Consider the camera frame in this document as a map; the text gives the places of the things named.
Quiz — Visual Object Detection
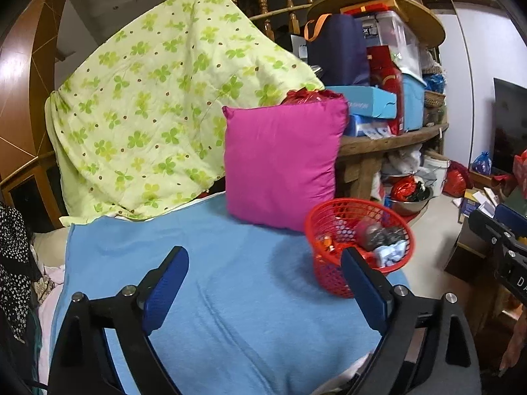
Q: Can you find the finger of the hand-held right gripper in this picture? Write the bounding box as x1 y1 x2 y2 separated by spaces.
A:
468 210 515 251
494 203 527 239

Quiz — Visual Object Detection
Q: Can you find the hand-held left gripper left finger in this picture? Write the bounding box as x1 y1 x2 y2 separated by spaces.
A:
48 246 190 395

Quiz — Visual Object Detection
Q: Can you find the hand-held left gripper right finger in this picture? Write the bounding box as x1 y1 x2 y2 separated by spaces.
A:
341 248 482 395

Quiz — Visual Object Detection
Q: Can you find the red mesh basket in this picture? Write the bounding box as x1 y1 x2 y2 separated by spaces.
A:
305 198 414 299

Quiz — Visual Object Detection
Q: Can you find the white paper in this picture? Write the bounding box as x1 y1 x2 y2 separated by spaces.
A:
375 242 409 269

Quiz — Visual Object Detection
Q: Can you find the black plastic bag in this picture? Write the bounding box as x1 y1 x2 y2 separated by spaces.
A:
366 225 407 251

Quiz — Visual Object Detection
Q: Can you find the person's right hand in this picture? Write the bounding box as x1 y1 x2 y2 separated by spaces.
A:
497 302 527 378

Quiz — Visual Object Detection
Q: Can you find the brown cardboard box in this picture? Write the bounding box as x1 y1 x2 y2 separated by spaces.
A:
445 189 500 274

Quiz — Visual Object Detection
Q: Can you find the white bucket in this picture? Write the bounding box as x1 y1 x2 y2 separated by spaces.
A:
422 156 450 197

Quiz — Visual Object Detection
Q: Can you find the steel bowl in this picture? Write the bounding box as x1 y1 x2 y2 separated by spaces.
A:
387 185 435 217

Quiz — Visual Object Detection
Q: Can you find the blue towel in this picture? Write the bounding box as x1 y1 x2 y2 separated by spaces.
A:
49 193 410 395

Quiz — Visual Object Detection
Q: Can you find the black television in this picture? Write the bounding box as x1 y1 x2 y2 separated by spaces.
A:
492 77 527 174

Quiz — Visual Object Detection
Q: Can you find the beige cushion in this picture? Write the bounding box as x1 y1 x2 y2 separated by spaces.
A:
33 226 70 269

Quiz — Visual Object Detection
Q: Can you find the round wooden table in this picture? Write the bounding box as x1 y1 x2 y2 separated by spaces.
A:
307 0 449 202

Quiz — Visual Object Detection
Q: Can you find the blue storage bin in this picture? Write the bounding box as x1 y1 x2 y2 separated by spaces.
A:
401 72 427 132

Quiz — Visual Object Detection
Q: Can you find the magenta pillow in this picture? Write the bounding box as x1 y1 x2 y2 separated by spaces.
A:
221 94 350 233

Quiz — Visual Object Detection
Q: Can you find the black polka dot garment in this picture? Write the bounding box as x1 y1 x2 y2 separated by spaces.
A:
0 203 42 342

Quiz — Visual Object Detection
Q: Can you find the light blue cardboard box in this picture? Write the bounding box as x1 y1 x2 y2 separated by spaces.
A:
325 86 398 122

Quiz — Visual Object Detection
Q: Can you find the red gift box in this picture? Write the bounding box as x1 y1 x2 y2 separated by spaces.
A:
366 45 406 136

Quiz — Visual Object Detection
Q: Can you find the green clover quilt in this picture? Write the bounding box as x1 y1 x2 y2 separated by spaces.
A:
44 0 326 221

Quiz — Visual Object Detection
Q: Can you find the red crinkled wrapping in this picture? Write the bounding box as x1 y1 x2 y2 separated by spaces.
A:
282 88 344 106

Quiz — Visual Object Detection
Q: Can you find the clear storage box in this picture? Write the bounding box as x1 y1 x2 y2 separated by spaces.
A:
354 10 423 75

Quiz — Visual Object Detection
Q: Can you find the wooden cabinet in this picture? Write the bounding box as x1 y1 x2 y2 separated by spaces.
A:
0 0 79 225

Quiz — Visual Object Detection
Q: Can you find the wooden stair banister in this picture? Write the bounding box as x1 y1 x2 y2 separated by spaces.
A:
214 0 363 42

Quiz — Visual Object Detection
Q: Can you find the navy bag with orange handles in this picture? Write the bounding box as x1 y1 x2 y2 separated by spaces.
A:
304 13 369 89

